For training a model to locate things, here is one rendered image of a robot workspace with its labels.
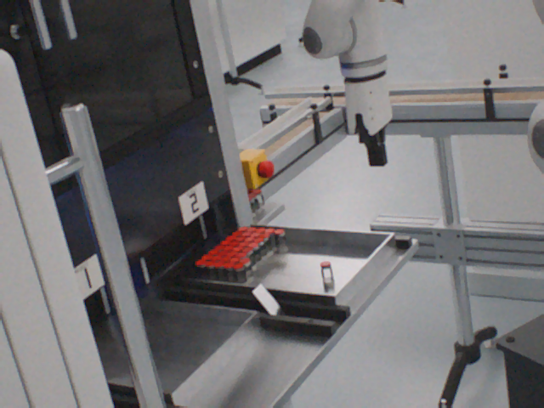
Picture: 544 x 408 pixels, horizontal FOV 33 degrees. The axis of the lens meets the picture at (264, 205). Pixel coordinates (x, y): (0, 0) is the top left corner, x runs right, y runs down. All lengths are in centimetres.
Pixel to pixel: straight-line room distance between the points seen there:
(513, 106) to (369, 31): 95
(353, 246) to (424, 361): 130
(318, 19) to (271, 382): 59
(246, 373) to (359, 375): 161
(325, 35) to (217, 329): 55
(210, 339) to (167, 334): 9
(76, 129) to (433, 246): 203
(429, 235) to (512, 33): 75
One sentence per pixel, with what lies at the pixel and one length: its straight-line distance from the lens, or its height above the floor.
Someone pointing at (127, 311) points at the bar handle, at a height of 128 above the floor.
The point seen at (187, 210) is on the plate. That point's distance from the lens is 185.
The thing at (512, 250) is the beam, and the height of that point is 49.
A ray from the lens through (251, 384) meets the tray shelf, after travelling 148.
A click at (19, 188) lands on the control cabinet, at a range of 77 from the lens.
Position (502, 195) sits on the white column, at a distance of 328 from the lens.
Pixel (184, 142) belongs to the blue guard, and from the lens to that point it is 184.
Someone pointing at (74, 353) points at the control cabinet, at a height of 128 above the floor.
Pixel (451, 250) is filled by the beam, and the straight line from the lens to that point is 273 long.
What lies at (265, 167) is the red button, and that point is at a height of 101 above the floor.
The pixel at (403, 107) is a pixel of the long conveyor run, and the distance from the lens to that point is 259.
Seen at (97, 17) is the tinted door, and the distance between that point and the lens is 168.
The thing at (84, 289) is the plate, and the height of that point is 101.
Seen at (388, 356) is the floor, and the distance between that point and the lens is 317.
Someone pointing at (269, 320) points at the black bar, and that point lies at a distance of 161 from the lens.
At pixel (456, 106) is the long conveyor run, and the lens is 253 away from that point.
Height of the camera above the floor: 166
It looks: 21 degrees down
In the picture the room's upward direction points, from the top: 11 degrees counter-clockwise
